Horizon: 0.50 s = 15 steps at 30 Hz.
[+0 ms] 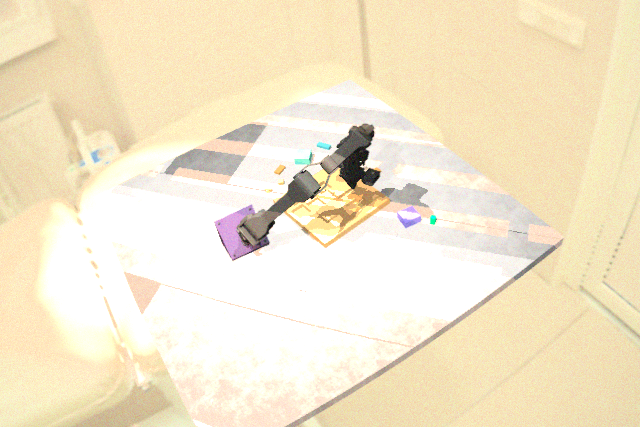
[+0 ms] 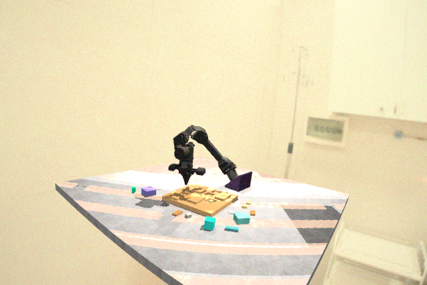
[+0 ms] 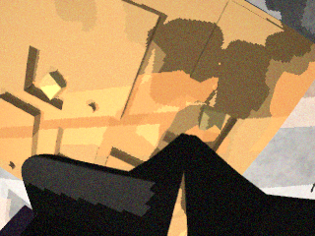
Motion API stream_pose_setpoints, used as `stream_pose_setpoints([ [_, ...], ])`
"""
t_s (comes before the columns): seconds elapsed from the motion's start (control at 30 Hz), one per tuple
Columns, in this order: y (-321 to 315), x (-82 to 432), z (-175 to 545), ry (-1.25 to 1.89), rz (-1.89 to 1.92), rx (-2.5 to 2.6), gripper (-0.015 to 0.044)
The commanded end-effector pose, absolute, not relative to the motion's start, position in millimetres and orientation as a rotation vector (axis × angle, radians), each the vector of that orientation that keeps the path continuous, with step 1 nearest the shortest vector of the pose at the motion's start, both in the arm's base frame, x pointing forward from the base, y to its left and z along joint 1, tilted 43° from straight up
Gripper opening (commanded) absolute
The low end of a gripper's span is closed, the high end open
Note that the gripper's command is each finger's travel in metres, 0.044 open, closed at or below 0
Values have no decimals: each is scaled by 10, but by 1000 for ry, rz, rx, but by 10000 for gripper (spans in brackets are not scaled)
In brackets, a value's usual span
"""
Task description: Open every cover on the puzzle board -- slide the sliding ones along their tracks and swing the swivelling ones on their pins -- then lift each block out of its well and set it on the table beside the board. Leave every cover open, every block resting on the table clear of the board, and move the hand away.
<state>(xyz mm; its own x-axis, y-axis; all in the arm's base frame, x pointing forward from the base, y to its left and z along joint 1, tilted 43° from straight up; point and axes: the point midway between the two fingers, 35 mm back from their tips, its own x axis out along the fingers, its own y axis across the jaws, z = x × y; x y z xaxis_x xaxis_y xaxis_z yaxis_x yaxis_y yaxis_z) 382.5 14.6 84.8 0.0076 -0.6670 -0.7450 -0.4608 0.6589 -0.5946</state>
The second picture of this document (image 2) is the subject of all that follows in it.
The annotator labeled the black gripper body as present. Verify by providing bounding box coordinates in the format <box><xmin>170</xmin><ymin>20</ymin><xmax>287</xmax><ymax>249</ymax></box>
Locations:
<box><xmin>168</xmin><ymin>157</ymin><xmax>205</xmax><ymax>176</ymax></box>

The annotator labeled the cyan cube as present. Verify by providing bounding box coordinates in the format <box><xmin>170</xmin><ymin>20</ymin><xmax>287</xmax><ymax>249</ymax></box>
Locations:
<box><xmin>204</xmin><ymin>216</ymin><xmax>216</xmax><ymax>230</ymax></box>

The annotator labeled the small orange flat bar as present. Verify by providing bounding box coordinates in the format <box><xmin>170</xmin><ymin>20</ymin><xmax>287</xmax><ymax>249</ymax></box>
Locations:
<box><xmin>172</xmin><ymin>210</ymin><xmax>183</xmax><ymax>216</ymax></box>

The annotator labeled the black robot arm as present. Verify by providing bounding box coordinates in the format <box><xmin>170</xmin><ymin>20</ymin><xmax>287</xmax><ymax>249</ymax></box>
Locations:
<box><xmin>173</xmin><ymin>125</ymin><xmax>238</xmax><ymax>181</ymax></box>

